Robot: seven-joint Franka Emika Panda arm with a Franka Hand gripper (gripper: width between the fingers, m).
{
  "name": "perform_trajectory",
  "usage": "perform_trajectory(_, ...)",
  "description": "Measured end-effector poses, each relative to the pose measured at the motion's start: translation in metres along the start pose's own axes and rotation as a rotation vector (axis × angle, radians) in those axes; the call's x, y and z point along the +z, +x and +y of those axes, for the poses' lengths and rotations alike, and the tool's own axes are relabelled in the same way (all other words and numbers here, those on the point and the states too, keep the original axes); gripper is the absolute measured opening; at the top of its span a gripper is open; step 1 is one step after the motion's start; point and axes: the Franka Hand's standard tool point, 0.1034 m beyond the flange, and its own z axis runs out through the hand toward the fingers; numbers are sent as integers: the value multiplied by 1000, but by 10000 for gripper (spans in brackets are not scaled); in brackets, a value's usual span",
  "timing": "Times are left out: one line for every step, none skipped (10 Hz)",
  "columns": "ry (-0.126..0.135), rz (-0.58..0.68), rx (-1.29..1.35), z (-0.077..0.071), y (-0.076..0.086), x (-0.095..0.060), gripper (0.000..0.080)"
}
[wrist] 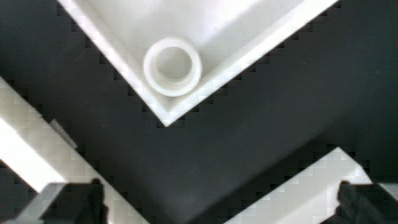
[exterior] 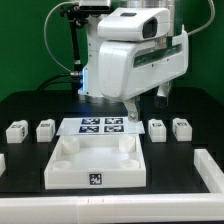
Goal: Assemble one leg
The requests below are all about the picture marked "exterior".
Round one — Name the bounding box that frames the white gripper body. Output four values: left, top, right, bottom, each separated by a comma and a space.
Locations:
98, 30, 188, 101

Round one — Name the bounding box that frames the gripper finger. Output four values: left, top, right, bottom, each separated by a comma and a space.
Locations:
155, 82, 172, 108
124, 98, 139, 122

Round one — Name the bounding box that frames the white square tabletop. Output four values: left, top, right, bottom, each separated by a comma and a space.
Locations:
44, 134, 146, 189

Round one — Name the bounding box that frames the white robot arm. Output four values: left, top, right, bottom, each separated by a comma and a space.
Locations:
79, 0, 188, 122

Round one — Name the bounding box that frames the white marker sheet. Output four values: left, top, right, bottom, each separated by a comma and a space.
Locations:
57, 117, 145, 136

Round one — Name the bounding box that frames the white right fence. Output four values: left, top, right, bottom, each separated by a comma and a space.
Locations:
194, 149, 224, 194

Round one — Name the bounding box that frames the white fence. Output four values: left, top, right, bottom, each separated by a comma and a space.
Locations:
0, 193, 224, 224
194, 149, 224, 194

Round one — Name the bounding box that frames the white front fence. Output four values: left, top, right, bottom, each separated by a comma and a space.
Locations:
0, 193, 224, 224

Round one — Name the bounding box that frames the white left block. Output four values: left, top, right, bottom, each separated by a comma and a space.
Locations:
0, 154, 6, 177

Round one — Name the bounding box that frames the black cable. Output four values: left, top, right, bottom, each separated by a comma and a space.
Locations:
36, 74, 83, 92

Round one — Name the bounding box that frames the grey cable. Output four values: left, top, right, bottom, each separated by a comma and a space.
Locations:
43, 0, 81, 74

